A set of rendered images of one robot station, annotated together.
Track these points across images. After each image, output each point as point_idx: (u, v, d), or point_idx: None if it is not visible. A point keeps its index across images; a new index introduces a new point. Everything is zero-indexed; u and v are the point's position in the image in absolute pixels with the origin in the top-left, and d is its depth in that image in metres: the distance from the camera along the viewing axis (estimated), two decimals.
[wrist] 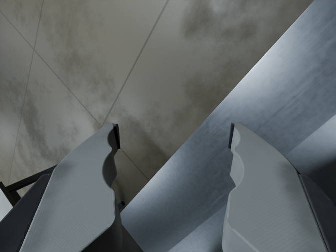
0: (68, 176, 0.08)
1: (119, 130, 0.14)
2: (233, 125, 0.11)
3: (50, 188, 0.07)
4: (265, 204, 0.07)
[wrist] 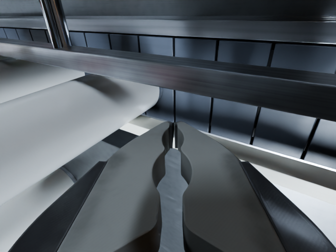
0: (120, 168, 0.08)
1: (173, 129, 0.13)
2: (175, 125, 0.11)
3: (103, 176, 0.08)
4: (216, 197, 0.07)
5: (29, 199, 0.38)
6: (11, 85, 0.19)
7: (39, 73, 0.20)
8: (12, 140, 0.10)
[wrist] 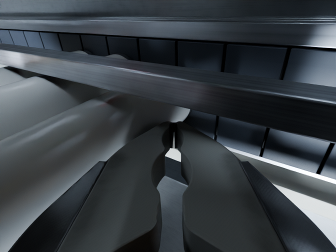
0: (120, 168, 0.08)
1: (174, 129, 0.13)
2: (175, 125, 0.11)
3: (103, 176, 0.08)
4: (216, 197, 0.07)
5: None
6: None
7: (95, 95, 0.15)
8: (30, 193, 0.07)
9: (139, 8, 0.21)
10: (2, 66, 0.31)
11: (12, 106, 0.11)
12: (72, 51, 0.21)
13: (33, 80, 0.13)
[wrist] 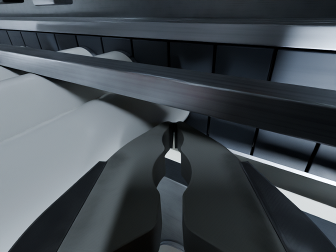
0: (120, 168, 0.08)
1: (174, 129, 0.13)
2: (175, 125, 0.11)
3: (103, 176, 0.08)
4: (216, 197, 0.07)
5: None
6: None
7: None
8: (26, 192, 0.07)
9: (299, 5, 0.15)
10: None
11: (15, 110, 0.11)
12: (69, 48, 0.21)
13: (36, 78, 0.12)
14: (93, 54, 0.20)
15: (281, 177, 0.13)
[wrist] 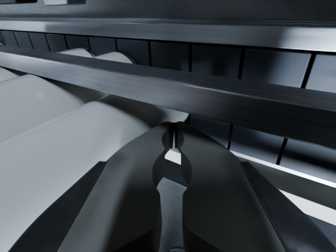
0: (120, 168, 0.08)
1: (174, 129, 0.13)
2: (175, 125, 0.11)
3: (103, 176, 0.08)
4: (216, 197, 0.07)
5: None
6: None
7: None
8: (23, 192, 0.07)
9: (332, 6, 0.14)
10: None
11: (16, 112, 0.11)
12: (68, 49, 0.21)
13: (36, 80, 0.12)
14: (92, 54, 0.20)
15: (317, 191, 0.12)
